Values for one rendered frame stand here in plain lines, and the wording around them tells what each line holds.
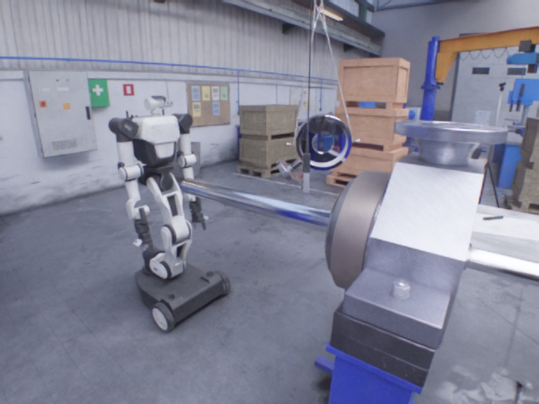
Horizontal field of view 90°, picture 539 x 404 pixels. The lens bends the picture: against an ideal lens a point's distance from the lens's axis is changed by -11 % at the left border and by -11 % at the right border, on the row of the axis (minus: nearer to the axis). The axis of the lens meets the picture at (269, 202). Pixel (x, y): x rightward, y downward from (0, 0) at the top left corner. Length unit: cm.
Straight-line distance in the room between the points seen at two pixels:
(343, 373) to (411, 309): 24
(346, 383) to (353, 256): 30
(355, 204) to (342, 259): 15
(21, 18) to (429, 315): 553
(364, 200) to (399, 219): 13
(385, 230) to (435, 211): 11
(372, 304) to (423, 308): 9
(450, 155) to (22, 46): 535
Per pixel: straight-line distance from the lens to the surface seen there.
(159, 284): 241
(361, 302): 61
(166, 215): 208
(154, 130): 194
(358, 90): 521
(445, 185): 73
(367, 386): 76
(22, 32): 553
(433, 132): 71
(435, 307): 64
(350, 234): 77
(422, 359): 64
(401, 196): 71
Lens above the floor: 147
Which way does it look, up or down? 19 degrees down
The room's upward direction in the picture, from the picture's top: straight up
